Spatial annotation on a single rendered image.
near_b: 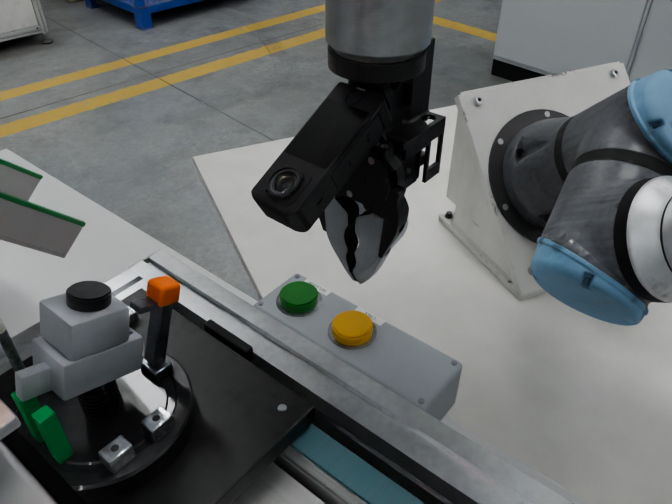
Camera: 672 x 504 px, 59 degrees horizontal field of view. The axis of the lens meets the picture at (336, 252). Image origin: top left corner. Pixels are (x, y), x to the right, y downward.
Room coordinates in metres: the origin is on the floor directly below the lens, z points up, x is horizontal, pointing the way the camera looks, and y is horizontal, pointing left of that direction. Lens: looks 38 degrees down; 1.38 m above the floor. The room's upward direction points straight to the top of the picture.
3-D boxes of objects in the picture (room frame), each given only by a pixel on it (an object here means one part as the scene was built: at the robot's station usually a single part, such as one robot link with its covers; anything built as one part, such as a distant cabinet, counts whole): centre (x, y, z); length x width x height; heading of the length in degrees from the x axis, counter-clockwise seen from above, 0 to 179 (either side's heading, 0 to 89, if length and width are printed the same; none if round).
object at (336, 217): (0.44, -0.02, 1.07); 0.06 x 0.03 x 0.09; 141
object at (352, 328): (0.41, -0.02, 0.96); 0.04 x 0.04 x 0.02
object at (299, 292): (0.46, 0.04, 0.96); 0.04 x 0.04 x 0.02
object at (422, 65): (0.43, -0.03, 1.17); 0.09 x 0.08 x 0.12; 141
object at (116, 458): (0.25, 0.16, 1.00); 0.02 x 0.01 x 0.02; 141
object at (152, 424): (0.28, 0.14, 1.00); 0.02 x 0.01 x 0.02; 141
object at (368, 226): (0.42, -0.04, 1.07); 0.06 x 0.03 x 0.09; 141
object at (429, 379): (0.41, -0.02, 0.93); 0.21 x 0.07 x 0.06; 51
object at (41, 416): (0.26, 0.20, 1.01); 0.01 x 0.01 x 0.05; 51
